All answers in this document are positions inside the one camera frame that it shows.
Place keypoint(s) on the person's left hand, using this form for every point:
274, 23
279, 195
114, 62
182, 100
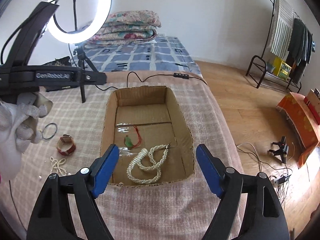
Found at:
12, 135

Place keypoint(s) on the orange covered side table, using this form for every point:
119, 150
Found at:
297, 115

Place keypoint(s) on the dark hanging clothes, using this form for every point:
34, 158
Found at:
298, 42

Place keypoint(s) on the striped towel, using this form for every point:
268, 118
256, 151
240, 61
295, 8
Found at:
282, 30

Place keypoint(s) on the folded floral quilt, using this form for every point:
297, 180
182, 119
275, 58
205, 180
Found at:
130, 20

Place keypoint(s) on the black printed bag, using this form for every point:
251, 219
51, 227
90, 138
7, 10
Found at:
60, 62

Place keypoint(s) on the small green pot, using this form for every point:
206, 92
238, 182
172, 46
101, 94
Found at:
270, 67

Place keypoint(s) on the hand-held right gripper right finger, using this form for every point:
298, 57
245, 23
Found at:
207, 170

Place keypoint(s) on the dark blue flat box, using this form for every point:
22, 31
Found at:
317, 92

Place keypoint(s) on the red flat box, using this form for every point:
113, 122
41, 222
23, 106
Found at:
312, 111

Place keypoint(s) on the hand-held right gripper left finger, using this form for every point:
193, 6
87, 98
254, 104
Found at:
107, 170

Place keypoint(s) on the yellow crate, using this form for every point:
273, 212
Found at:
282, 70

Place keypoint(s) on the pink plaid blanket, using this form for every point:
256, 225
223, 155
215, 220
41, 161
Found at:
155, 205

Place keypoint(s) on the black clothes rack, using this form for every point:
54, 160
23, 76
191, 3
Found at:
261, 77

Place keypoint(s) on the black tripod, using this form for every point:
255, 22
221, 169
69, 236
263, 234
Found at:
81, 62

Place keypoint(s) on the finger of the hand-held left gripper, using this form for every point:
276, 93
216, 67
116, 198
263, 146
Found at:
96, 78

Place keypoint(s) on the small black tripod camera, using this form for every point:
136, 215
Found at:
282, 147

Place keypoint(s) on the blue checkered bed sheet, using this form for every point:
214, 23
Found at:
150, 55

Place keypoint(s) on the black phone clamp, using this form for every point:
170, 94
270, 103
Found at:
75, 10

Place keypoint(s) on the thin dark bangle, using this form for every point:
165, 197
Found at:
56, 128

